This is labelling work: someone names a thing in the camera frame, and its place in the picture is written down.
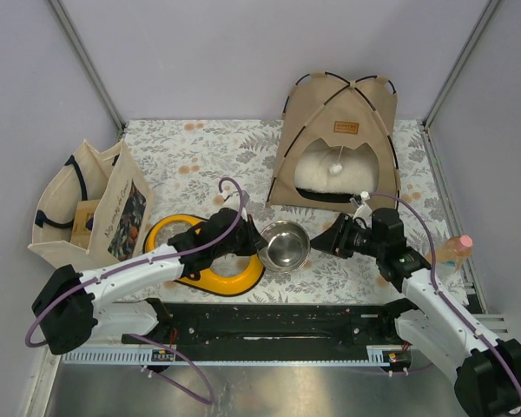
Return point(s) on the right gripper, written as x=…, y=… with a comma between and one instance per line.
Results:
x=334, y=240

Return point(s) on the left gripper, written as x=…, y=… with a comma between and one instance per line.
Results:
x=255, y=241

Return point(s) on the stainless steel bowl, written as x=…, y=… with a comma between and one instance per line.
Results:
x=288, y=246

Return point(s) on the yellow double bowl holder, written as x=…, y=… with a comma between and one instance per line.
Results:
x=228, y=276

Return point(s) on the white fluffy cushion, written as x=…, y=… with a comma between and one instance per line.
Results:
x=360, y=169

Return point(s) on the black tent pole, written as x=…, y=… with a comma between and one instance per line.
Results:
x=385, y=81
x=336, y=142

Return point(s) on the beige pet tent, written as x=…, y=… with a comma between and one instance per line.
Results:
x=342, y=117

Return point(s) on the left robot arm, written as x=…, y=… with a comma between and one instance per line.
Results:
x=77, y=308

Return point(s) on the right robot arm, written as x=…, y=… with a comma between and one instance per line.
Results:
x=484, y=370

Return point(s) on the white pompom toy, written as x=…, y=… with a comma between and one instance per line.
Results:
x=335, y=169

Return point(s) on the orange drink bottle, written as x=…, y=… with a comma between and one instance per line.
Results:
x=454, y=252

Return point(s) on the cream tote bag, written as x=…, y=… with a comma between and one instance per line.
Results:
x=121, y=217

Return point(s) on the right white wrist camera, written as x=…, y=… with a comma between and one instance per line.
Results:
x=361, y=206

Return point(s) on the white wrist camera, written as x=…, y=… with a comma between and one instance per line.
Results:
x=361, y=206
x=232, y=202

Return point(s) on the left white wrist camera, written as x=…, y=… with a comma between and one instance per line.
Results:
x=232, y=202

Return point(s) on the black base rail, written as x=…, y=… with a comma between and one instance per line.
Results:
x=272, y=332

